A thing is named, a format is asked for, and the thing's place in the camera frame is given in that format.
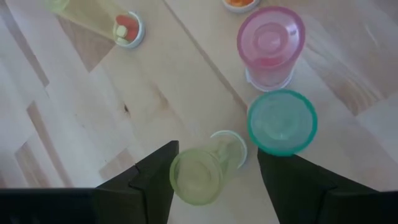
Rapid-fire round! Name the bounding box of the orange pill bottle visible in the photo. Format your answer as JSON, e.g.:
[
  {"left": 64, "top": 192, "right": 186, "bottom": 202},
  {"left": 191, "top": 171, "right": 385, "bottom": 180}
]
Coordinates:
[{"left": 222, "top": 0, "right": 261, "bottom": 14}]

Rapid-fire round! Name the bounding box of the yellow-green pill bottle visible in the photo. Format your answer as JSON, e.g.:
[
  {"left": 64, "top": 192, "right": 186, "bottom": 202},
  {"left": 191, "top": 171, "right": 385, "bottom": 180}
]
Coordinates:
[{"left": 169, "top": 129, "right": 249, "bottom": 207}]

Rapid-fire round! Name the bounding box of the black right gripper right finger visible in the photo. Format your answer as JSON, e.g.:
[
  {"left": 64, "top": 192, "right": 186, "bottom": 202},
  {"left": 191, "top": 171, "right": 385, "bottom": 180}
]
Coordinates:
[{"left": 257, "top": 148, "right": 382, "bottom": 224}]

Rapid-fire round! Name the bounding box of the yellow-green bottle with pills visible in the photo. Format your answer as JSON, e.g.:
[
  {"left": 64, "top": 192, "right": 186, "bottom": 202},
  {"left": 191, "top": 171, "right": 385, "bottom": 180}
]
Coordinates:
[{"left": 43, "top": 0, "right": 146, "bottom": 49}]

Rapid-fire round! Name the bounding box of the pink pill bottle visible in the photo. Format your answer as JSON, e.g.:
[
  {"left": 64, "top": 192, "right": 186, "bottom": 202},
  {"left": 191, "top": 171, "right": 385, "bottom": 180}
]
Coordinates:
[{"left": 236, "top": 5, "right": 306, "bottom": 93}]

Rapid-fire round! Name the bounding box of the teal pill bottle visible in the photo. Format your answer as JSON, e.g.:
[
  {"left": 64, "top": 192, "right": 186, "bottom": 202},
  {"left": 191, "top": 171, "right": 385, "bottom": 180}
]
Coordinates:
[{"left": 247, "top": 89, "right": 318, "bottom": 157}]

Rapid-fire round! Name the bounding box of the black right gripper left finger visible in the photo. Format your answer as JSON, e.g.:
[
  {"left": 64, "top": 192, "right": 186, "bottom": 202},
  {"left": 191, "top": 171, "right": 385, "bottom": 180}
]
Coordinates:
[{"left": 93, "top": 140, "right": 180, "bottom": 224}]

